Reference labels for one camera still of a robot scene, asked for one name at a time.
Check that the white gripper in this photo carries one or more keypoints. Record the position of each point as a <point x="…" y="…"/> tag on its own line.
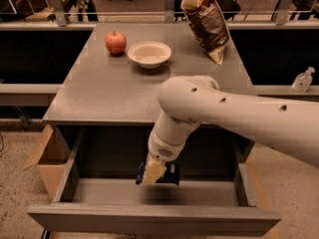
<point x="160" y="148"/>

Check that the blue rxbar blueberry bar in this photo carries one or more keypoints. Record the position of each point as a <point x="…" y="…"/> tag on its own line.
<point x="171" y="175"/>

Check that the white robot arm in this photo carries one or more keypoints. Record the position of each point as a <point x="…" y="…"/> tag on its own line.
<point x="288" y="126"/>

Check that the open grey top drawer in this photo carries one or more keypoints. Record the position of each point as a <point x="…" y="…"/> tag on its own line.
<point x="98" y="191"/>

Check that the grey cabinet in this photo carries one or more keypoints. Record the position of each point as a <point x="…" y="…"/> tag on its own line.
<point x="116" y="101"/>

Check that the cardboard box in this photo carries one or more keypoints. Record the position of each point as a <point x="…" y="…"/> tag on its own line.
<point x="49" y="154"/>

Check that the white paper bowl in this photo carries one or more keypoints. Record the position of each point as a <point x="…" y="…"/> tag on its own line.
<point x="149" y="54"/>

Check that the red apple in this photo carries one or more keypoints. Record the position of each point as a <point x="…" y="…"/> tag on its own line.
<point x="116" y="42"/>

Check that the brown chip bag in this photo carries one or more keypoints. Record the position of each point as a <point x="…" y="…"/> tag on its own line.
<point x="208" y="25"/>

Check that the hand sanitizer bottle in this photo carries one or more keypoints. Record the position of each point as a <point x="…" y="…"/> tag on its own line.
<point x="303" y="81"/>

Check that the metal railing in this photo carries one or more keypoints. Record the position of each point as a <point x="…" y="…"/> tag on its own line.
<point x="64" y="13"/>

